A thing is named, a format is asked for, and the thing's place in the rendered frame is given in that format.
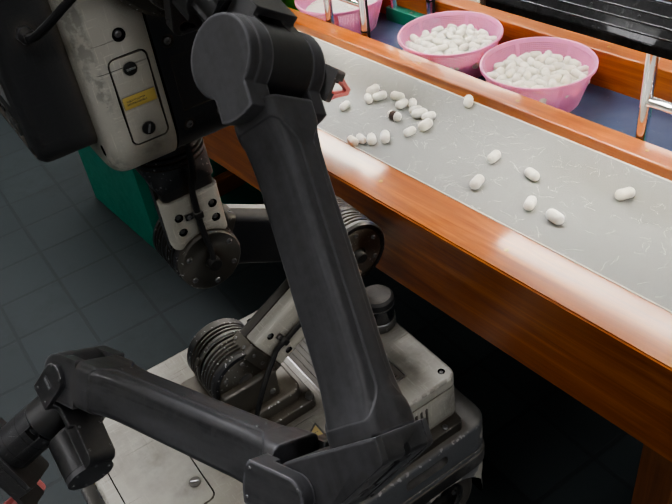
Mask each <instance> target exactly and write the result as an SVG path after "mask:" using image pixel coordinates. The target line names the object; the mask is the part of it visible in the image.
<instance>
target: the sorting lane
mask: <svg viewBox="0 0 672 504"><path fill-rule="evenodd" d="M312 37H313V36H312ZM313 38H315V37H313ZM315 40H316V41H317V42H318V43H319V45H320V46H321V48H322V51H323V54H324V58H325V63H326V64H328V65H330V66H332V67H335V68H337V69H339V70H341V71H344V72H345V73H346V75H345V78H344V79H345V81H346V83H347V84H348V86H349V87H350V89H351V90H350V92H349V95H348V96H343V97H339V98H336V99H333V100H331V102H329V103H328V102H325V101H323V100H322V101H323V104H324V107H325V111H326V114H327V116H326V117H325V118H324V119H323V121H322V122H321V123H320V124H318V125H317V128H318V129H320V130H322V131H324V132H326V133H328V134H330V135H332V136H334V137H336V138H337V139H339V140H341V141H343V142H345V143H347V144H349V145H351V144H350V143H348V142H347V137H348V136H350V135H352V136H354V137H355V138H356V135H357V134H358V133H361V134H363V135H364V136H365V137H366V139H367V135H368V134H369V133H374V134H375V136H376V140H377V142H376V144H375V145H373V146H371V145H369V144H368V142H367V141H366V143H365V144H360V143H358V145H357V146H353V147H355V148H357V149H358V150H360V151H362V152H364V153H366V154H368V155H370V156H372V157H374V158H376V159H378V160H380V161H381V162H383V163H385V164H387V165H389V166H391V167H393V168H395V169H397V170H399V171H401V172H402V173H404V174H406V175H408V176H410V177H412V178H414V179H416V180H418V181H420V182H422V183H423V184H425V185H427V186H429V187H431V188H433V189H435V190H437V191H439V192H441V193H443V194H444V195H446V196H448V197H450V198H452V199H454V200H456V201H458V202H460V203H462V204H464V205H465V206H467V207H469V208H471V209H473V210H475V211H477V212H479V213H481V214H483V215H485V216H486V217H488V218H490V219H492V220H494V221H496V222H498V223H500V224H502V225H504V226H506V227H507V228H509V229H511V230H513V231H515V232H517V233H519V234H521V235H523V236H525V237H527V238H528V239H530V240H532V241H534V242H536V243H538V244H540V245H542V246H544V247H546V248H548V249H549V250H551V251H553V252H555V253H557V254H559V255H561V256H563V257H565V258H567V259H569V260H571V261H572V262H574V263H576V264H578V265H580V266H582V267H584V268H586V269H588V270H590V271H592V272H593V273H595V274H597V275H599V276H601V277H603V278H605V279H607V280H609V281H611V282H613V283H614V284H616V285H618V286H620V287H622V288H624V289H626V290H628V291H630V292H632V293H634V294H635V295H637V296H639V297H641V298H643V299H645V300H647V301H649V302H651V303H653V304H655V305H656V306H658V307H660V308H662V309H664V310H666V311H668V312H670V313H672V181H670V180H668V179H665V178H663V177H660V176H658V175H655V174H653V173H650V172H648V171H645V170H643V169H640V168H638V167H635V166H633V165H630V164H628V163H625V162H623V161H620V160H618V159H615V158H613V157H611V156H608V155H606V154H603V153H601V152H598V151H596V150H593V149H591V148H588V147H586V146H583V145H581V144H578V143H576V142H573V141H571V140H568V139H566V138H563V137H561V136H558V135H556V134H553V133H551V132H549V131H546V130H544V129H541V128H539V127H536V126H534V125H531V124H529V123H526V122H524V121H521V120H519V119H516V118H514V117H511V116H509V115H506V114H504V113H501V112H499V111H496V110H494V109H491V108H489V107H487V106H484V105H482V104H479V103H477V102H474V101H473V105H472V106H471V107H470V108H466V107H465V106H464V104H463V102H464V97H462V96H459V95H457V94H454V93H452V92H449V91H447V90H444V89H442V88H439V87H437V86H434V85H432V84H429V83H427V82H425V81H422V80H420V79H417V78H415V77H412V76H410V75H407V74H405V73H402V72H400V71H397V70H395V69H392V68H390V67H387V66H385V65H382V64H380V63H377V62H375V61H372V60H370V59H367V58H365V57H363V56H360V55H358V54H355V53H353V52H350V51H348V50H345V49H343V48H340V47H338V46H335V45H333V44H330V43H328V42H325V41H323V40H320V39H318V38H315ZM373 84H378V85H379V87H380V90H379V91H385V92H386V93H387V97H386V98H385V99H383V100H379V101H374V100H372V103H370V104H367V103H366V102H365V100H364V95H365V94H367V92H366V90H367V88H368V87H370V86H372V85H373ZM379 91H378V92H379ZM393 91H397V92H401V93H403V94H404V95H405V98H406V99H407V100H408V102H409V100H410V99H411V98H415V99H416V101H417V105H416V106H418V105H420V106H422V108H426V109H427V111H428V112H430V111H434V112H435V113H436V118H435V119H433V120H432V121H433V125H432V127H431V128H429V129H428V130H426V131H424V132H422V131H419V129H418V124H419V123H420V122H421V121H423V120H422V118H418V119H415V118H413V117H412V115H411V114H410V113H409V109H410V108H409V103H408V105H407V106H406V107H404V108H402V109H397V108H396V107H395V104H396V102H397V101H396V100H392V99H391V97H390V94H391V92H393ZM346 100H347V101H349V102H350V107H349V108H348V109H346V110H345V111H341V110H340V108H339V106H340V104H341V103H343V102H344V101H346ZM389 110H395V111H397V112H399V113H401V115H402V118H401V120H400V121H393V120H390V119H389V118H388V117H387V112H388V111H389ZM410 126H414V127H415V128H416V133H415V134H413V135H411V136H409V137H405V136H404V135H403V131H404V129H406V128H408V127H410ZM383 130H387V131H389V133H390V140H389V142H388V143H385V144H384V143H382V142H381V140H380V133H381V131H383ZM351 146H352V145H351ZM493 150H499V151H500V152H501V157H500V158H499V159H498V160H497V161H496V162H495V163H492V164H491V163H488V161H487V156H488V155H489V154H490V153H491V152H492V151H493ZM528 167H531V168H533V169H535V170H536V171H537V172H538V173H539V174H540V178H539V180H537V181H532V180H530V179H529V178H528V177H526V176H525V170H526V168H528ZM477 174H481V175H483V176H484V178H485V181H484V183H483V184H482V185H481V186H480V187H479V188H478V189H476V190H474V189H472V188H471V187H470V185H469V183H470V181H471V180H472V179H473V178H474V177H475V176H476V175H477ZM626 187H633V188H634V189H635V195H634V197H632V198H629V199H625V200H622V201H619V200H617V199H616V198H615V192H616V191H617V190H618V189H622V188H626ZM531 195H532V196H535V197H536V199H537V203H536V205H535V207H534V208H533V210H531V211H527V210H525V209H524V207H523V204H524V202H525V200H526V199H527V197H528V196H531ZM548 209H555V210H557V211H558V212H560V213H561V214H563V215H564V217H565V220H564V223H563V224H561V225H556V224H554V223H552V222H551V221H549V220H548V219H547V218H546V215H545V214H546V211H547V210H548Z"/></svg>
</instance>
